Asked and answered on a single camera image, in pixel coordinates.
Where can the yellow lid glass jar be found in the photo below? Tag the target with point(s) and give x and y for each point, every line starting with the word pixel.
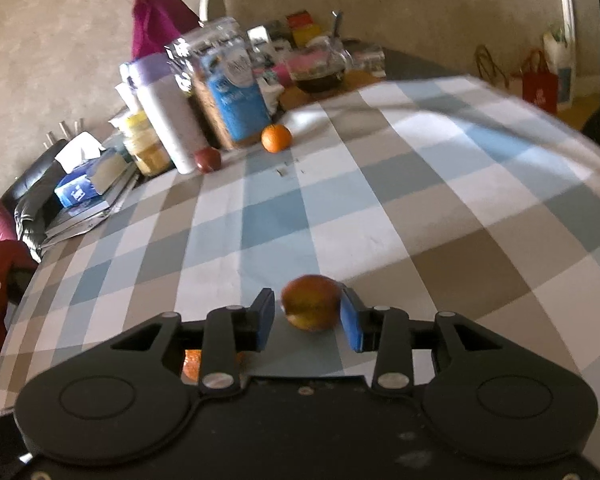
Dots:
pixel 144 146

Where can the dark red plum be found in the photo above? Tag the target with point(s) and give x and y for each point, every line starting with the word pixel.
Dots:
pixel 208 160

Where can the stack of books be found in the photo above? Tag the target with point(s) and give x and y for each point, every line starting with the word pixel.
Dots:
pixel 79 219

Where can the blue tissue pack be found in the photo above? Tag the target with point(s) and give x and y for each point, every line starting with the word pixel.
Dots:
pixel 91 179

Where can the red yellow apple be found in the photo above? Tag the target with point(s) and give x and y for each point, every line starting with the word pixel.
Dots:
pixel 312 303

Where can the glass cup with dark drink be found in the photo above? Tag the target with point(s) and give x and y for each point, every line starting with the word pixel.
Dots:
pixel 318 68

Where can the white purple thermos bottle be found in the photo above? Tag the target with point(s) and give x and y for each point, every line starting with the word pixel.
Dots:
pixel 167 109

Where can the magenta cloth bag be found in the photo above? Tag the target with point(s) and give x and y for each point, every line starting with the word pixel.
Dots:
pixel 157 23

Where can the checkered tablecloth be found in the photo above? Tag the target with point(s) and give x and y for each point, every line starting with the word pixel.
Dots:
pixel 428 196

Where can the orange mandarin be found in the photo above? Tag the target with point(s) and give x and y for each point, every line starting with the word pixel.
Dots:
pixel 191 365
pixel 276 138

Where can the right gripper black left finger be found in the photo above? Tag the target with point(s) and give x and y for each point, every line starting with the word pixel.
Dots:
pixel 229 331

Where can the grey jacket on sofa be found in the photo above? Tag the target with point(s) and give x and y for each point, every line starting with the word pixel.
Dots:
pixel 37 208

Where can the black leather sofa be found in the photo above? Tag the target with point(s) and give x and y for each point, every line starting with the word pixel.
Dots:
pixel 22 184

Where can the glass cereal jar blue label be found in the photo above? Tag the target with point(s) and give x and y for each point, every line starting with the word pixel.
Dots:
pixel 216 60

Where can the red paper bag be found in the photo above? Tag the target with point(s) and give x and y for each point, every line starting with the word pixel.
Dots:
pixel 539 83

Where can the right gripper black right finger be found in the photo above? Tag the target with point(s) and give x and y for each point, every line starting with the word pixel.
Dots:
pixel 383 330

